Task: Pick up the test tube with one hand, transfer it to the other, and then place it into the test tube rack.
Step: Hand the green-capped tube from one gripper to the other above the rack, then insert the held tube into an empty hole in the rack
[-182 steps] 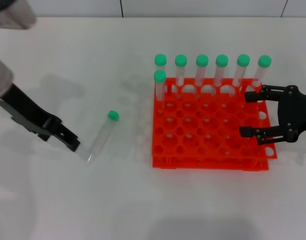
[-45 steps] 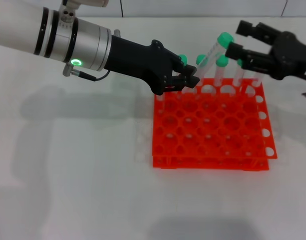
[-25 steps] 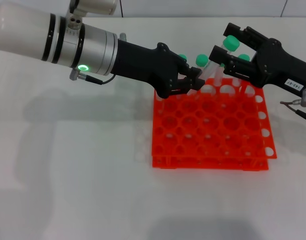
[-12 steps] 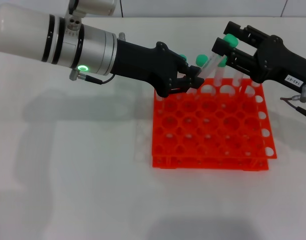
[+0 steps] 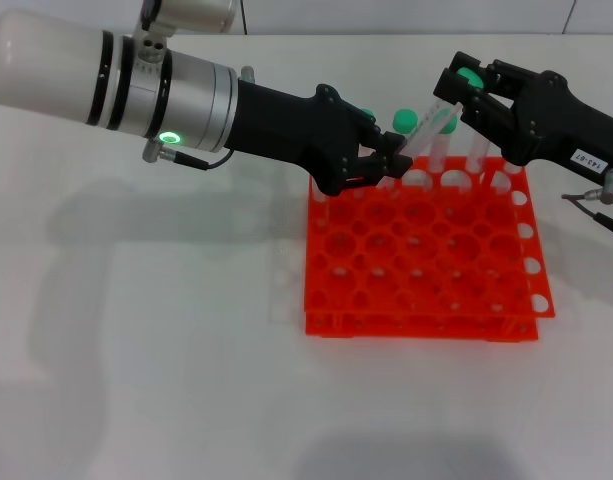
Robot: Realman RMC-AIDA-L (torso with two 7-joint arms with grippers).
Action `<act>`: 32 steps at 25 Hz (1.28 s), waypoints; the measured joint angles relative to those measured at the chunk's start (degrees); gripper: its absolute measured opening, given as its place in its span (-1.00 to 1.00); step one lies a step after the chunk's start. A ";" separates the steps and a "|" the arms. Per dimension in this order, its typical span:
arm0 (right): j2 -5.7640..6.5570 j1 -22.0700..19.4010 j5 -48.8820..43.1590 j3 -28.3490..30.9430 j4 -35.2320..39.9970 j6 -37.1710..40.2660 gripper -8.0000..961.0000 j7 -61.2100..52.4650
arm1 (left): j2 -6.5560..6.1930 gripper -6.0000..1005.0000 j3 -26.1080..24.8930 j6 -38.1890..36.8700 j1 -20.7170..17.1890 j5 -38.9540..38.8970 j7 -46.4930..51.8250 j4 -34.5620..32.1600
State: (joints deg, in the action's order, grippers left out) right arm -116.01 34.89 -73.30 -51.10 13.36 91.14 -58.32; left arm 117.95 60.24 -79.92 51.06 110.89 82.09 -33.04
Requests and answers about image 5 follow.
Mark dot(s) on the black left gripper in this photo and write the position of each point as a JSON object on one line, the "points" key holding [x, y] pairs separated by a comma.
{"points": [[296, 130]]}

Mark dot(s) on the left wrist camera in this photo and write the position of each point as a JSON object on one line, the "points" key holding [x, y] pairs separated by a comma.
{"points": [[196, 15]]}

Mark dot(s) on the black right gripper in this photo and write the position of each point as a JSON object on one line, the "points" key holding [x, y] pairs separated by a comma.
{"points": [[556, 125]]}

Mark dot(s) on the white and silver left robot arm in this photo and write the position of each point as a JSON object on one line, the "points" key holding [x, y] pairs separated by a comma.
{"points": [[46, 65]]}

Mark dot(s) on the orange plastic test tube rack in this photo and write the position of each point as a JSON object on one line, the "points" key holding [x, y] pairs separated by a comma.
{"points": [[411, 260]]}

